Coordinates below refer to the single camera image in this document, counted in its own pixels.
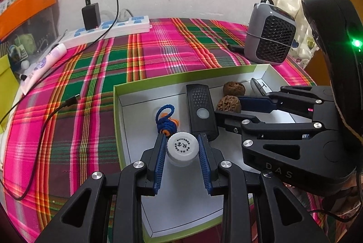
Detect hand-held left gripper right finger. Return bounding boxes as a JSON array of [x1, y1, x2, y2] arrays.
[[198, 133, 331, 243]]

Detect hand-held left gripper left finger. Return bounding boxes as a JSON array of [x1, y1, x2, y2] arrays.
[[34, 134, 168, 243]]

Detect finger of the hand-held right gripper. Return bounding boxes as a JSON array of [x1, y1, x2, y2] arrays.
[[215, 110, 338, 162], [237, 85, 338, 122]]

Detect white round case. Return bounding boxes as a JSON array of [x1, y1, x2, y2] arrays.
[[250, 77, 268, 96]]

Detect brown walnut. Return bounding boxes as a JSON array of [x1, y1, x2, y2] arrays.
[[223, 82, 245, 96], [216, 95, 242, 114]]

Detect white printed bottle cap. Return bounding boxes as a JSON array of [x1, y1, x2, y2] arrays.
[[166, 132, 199, 167]]

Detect orange earplugs with blue cord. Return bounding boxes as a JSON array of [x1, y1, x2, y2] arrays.
[[155, 105, 180, 137]]

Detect green and white cardboard box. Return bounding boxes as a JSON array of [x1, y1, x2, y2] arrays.
[[113, 64, 316, 243]]

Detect black handheld device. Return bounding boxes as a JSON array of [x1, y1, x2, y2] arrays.
[[186, 84, 220, 141]]

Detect grey fan heater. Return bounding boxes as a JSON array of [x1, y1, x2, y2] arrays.
[[244, 0, 297, 65]]

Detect pink green plaid tablecloth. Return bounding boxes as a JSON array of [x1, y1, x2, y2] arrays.
[[0, 17, 324, 243]]

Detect white power strip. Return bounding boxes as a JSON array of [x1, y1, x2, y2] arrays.
[[58, 14, 151, 49]]

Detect pink and white tube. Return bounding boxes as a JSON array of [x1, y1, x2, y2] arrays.
[[21, 43, 68, 95]]

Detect black charger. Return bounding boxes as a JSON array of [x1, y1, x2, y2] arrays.
[[82, 2, 101, 30]]

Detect yellow-green cardboard box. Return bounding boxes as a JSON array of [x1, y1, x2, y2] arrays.
[[0, 54, 12, 133]]

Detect glass tank with orange lid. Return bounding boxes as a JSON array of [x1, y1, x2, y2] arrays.
[[0, 0, 60, 67]]

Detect black heater cord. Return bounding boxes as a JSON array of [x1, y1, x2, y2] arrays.
[[227, 43, 245, 53]]

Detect black charging cable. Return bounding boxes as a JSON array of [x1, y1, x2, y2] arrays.
[[0, 0, 118, 201]]

